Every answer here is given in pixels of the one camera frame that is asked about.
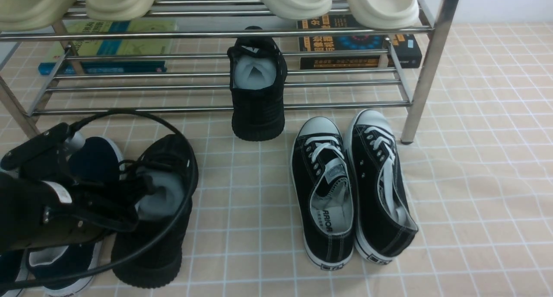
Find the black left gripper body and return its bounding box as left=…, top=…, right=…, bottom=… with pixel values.
left=1, top=123, right=154, bottom=252

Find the black knit sneaker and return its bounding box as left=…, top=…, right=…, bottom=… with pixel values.
left=111, top=134, right=199, bottom=289
left=227, top=37, right=288, bottom=142

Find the steel shoe rack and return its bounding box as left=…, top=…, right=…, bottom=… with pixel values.
left=1, top=0, right=459, bottom=144

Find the navy slip-on shoe left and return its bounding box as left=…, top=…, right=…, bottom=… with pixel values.
left=0, top=250, right=29, bottom=283

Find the navy slip-on shoe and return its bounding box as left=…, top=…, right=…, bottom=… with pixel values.
left=25, top=136, right=126, bottom=297
left=0, top=250, right=29, bottom=283

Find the navy slip-on shoe right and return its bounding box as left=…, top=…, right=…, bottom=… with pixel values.
left=25, top=136, right=126, bottom=297

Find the green blue book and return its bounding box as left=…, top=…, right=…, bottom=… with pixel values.
left=38, top=19, right=178, bottom=76

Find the green slipper far left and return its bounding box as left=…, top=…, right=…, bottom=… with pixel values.
left=0, top=0, right=77, bottom=32

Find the green slipper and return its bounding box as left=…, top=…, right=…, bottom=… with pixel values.
left=0, top=0, right=77, bottom=32
left=86, top=0, right=155, bottom=21

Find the black canvas sneaker left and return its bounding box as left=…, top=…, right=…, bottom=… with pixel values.
left=290, top=117, right=355, bottom=271

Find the black canvas sneaker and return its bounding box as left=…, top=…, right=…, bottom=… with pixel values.
left=290, top=117, right=355, bottom=271
left=344, top=110, right=419, bottom=265

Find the cream slipper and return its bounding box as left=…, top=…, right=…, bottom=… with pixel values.
left=261, top=0, right=332, bottom=20
left=347, top=0, right=419, bottom=29

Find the black canvas sneaker right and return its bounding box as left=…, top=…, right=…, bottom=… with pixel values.
left=344, top=110, right=419, bottom=265

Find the black yellow book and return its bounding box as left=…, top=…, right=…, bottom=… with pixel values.
left=296, top=14, right=423, bottom=70

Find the cream slipper far right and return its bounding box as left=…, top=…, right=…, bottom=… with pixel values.
left=347, top=0, right=419, bottom=29

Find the beige checked floor cloth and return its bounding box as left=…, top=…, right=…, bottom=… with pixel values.
left=0, top=22, right=553, bottom=297

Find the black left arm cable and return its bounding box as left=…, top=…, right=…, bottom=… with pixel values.
left=0, top=109, right=200, bottom=291

